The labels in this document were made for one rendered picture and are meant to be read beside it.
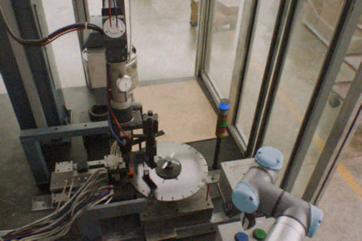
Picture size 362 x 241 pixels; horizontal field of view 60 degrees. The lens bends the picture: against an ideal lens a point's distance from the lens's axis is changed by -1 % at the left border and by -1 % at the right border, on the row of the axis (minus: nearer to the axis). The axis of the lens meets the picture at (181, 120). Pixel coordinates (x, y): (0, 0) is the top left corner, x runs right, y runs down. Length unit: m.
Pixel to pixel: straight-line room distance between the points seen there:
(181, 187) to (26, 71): 0.85
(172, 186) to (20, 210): 0.69
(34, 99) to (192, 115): 0.87
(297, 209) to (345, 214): 1.87
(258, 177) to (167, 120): 1.09
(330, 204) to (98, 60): 2.11
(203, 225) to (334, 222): 1.37
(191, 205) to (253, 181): 0.54
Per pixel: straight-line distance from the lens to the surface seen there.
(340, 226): 2.61
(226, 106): 1.36
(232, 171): 1.43
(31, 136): 1.46
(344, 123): 1.01
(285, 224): 0.80
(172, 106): 1.99
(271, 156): 0.91
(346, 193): 2.84
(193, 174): 1.32
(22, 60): 1.55
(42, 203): 1.56
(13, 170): 1.77
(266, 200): 0.85
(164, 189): 1.27
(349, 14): 0.94
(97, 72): 1.07
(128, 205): 1.19
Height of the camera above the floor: 1.94
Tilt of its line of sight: 39 degrees down
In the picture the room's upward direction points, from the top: 3 degrees clockwise
